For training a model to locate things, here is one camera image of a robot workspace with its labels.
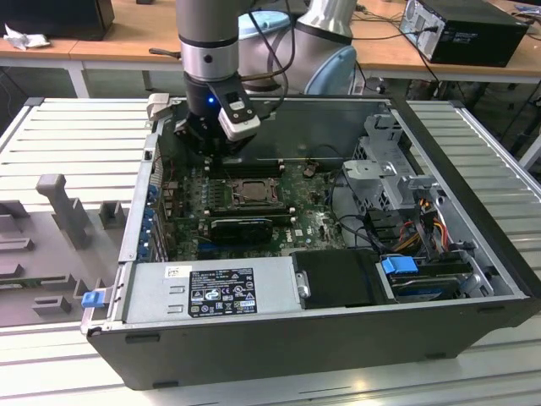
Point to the silver CPU plate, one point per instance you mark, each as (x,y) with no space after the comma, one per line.
(256,189)

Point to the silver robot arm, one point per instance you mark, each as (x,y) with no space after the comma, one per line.
(207,25)

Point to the black RAM slot bank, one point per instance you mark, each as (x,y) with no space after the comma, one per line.
(253,168)
(249,211)

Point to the CPU socket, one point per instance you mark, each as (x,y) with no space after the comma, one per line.
(258,202)

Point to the grey plastic case latch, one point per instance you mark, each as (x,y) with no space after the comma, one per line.
(158,105)

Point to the wooden desk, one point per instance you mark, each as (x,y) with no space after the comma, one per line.
(127,42)

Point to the black graphics card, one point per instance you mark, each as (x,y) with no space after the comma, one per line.
(241,232)

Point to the green motherboard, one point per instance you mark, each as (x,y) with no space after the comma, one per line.
(313,228)

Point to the grey power supply with label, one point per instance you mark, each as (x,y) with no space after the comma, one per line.
(148,292)

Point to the black box on desk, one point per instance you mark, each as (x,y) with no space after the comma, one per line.
(55,17)

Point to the grey metal drive cage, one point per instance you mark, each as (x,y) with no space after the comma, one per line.
(380,177)

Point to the crumpled white paper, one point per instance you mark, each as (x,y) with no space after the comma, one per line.
(25,39)

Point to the grey parts rack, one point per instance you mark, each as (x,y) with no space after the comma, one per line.
(50,254)

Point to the black plastic shroud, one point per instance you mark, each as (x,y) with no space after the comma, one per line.
(338,275)

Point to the blue case latch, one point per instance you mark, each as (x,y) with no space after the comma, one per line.
(92,299)

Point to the hard disk in blue carrier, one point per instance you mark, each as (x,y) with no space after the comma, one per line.
(399,268)

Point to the black open PC case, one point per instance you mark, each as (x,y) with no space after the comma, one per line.
(296,355)

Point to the black desktop computer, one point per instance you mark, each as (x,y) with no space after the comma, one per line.
(477,38)

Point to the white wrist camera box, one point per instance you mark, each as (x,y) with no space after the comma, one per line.
(242,124)

